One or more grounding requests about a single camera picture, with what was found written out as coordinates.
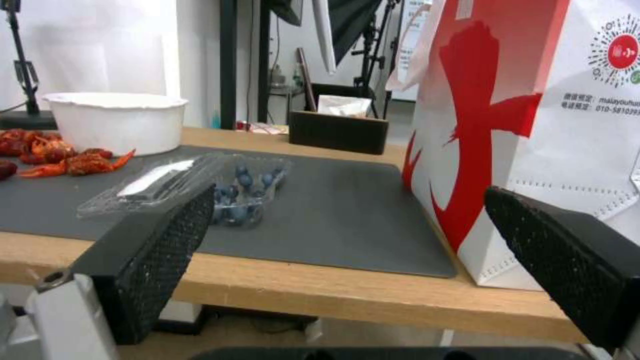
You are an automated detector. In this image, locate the red crayfish pile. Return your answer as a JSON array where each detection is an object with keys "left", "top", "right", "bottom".
[{"left": 0, "top": 128, "right": 137, "bottom": 182}]

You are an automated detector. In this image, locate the white napkin packet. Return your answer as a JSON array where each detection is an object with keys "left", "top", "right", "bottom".
[{"left": 316, "top": 94, "right": 374, "bottom": 119}]

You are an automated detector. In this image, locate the black tripod stand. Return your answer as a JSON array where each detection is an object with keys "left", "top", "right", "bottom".
[{"left": 0, "top": 0, "right": 59, "bottom": 130}]

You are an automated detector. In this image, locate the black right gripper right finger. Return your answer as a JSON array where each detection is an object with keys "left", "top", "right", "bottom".
[{"left": 483, "top": 185, "right": 640, "bottom": 355}]

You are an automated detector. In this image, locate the clear plastic takeout container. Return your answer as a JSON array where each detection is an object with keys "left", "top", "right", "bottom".
[{"left": 75, "top": 152, "right": 294, "bottom": 228}]

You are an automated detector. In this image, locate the white paper bowl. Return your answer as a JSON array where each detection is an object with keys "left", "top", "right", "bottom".
[{"left": 41, "top": 92, "right": 190, "bottom": 157}]

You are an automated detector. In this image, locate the dark brown wooden box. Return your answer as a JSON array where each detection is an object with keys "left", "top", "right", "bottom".
[{"left": 288, "top": 109, "right": 390, "bottom": 156}]

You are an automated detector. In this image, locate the black studio softbox light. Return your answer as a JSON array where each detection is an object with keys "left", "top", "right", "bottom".
[{"left": 269, "top": 0, "right": 386, "bottom": 68}]

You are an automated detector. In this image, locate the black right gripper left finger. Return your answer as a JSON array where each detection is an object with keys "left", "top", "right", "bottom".
[{"left": 0, "top": 182, "right": 217, "bottom": 360}]

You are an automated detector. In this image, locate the black light stand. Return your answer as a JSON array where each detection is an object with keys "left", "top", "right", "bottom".
[{"left": 352, "top": 0, "right": 401, "bottom": 113}]

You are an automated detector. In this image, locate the dark grey table mat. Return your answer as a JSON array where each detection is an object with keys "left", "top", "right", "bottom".
[{"left": 0, "top": 144, "right": 459, "bottom": 279}]

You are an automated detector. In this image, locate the white red paper takeout bag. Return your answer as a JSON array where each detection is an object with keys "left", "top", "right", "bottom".
[{"left": 384, "top": 0, "right": 640, "bottom": 293}]

